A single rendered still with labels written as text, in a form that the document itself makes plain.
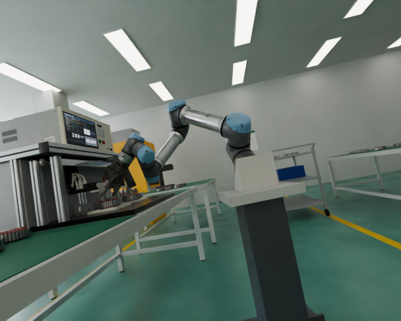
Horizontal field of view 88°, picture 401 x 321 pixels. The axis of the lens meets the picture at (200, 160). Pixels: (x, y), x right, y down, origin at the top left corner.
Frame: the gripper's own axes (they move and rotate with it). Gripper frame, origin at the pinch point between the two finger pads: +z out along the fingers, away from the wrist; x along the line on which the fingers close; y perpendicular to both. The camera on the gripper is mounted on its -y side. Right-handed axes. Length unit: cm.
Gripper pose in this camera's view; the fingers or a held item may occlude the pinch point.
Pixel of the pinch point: (107, 197)
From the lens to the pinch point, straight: 117.9
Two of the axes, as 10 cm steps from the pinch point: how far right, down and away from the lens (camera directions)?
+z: -5.1, 8.6, 0.2
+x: -1.3, -0.5, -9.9
